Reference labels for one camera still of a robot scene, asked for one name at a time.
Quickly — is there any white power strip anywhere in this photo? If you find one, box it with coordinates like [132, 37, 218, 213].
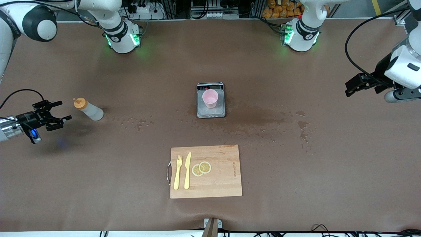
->
[127, 0, 165, 20]

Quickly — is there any black base cable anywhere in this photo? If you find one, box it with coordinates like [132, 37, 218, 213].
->
[255, 15, 286, 35]

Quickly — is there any aluminium frame profile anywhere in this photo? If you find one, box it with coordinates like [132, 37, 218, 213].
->
[393, 8, 411, 27]

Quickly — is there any pink plastic cup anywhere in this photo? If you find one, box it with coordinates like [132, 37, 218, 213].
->
[202, 89, 219, 109]

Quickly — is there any black looped cable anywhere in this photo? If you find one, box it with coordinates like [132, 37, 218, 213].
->
[311, 224, 332, 236]

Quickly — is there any clear squeeze bottle orange cap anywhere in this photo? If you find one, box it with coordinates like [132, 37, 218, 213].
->
[73, 97, 104, 121]

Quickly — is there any yellow plastic knife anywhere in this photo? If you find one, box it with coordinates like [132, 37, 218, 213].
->
[184, 152, 192, 190]

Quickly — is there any metal camera mounting bracket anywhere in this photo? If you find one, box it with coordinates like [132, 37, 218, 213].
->
[201, 218, 223, 237]

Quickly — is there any yellow plastic fork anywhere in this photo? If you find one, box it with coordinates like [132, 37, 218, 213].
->
[173, 155, 183, 190]

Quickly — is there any orange snack packets pile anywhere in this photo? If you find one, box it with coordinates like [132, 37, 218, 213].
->
[262, 0, 330, 19]

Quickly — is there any grey digital kitchen scale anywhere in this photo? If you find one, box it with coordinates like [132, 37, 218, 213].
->
[196, 82, 226, 119]

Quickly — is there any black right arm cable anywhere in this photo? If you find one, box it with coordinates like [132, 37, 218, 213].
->
[0, 89, 45, 119]

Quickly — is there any wooden cutting board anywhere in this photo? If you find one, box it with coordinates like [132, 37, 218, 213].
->
[167, 145, 243, 199]

